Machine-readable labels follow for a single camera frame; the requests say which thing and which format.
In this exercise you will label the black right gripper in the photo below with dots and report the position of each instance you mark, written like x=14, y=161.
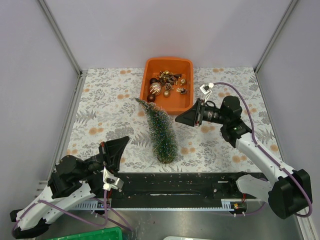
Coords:
x=193, y=116

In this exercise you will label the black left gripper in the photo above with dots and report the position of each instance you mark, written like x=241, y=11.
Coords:
x=111, y=151

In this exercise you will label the small green christmas tree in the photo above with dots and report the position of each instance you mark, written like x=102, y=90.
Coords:
x=162, y=134

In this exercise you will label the orange plastic tub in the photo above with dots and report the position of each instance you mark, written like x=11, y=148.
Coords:
x=176, y=103

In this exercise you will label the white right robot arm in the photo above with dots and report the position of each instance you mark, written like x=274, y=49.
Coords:
x=286, y=190

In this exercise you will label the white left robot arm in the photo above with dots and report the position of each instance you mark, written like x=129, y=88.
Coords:
x=72, y=182

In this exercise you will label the small gold bauble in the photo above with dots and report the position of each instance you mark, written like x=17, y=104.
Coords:
x=166, y=94

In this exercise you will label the gold wrapped round ornament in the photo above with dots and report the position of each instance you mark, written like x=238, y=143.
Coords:
x=183, y=81

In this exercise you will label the brown pine cone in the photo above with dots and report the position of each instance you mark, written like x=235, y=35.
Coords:
x=168, y=87

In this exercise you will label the dark brown bauble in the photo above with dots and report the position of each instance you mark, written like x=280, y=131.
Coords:
x=151, y=98
x=153, y=80

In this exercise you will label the large gold striped bauble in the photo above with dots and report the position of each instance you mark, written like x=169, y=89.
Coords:
x=155, y=88

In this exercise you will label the gold and brown ornament pile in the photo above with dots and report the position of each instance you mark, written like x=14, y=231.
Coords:
x=168, y=77

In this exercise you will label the green plastic crate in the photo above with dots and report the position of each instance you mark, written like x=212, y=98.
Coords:
x=113, y=233

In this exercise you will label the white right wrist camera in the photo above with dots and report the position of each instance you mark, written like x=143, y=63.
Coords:
x=206, y=89

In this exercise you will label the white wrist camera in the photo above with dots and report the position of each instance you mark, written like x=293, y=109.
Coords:
x=206, y=89
x=110, y=181

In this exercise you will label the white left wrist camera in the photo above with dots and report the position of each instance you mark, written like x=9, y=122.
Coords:
x=110, y=181

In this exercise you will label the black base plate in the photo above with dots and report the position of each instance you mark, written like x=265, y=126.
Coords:
x=188, y=188

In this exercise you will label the grey slotted cable duct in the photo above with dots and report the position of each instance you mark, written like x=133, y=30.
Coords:
x=94, y=205

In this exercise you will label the aluminium frame post left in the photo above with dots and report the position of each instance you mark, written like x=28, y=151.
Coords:
x=59, y=35

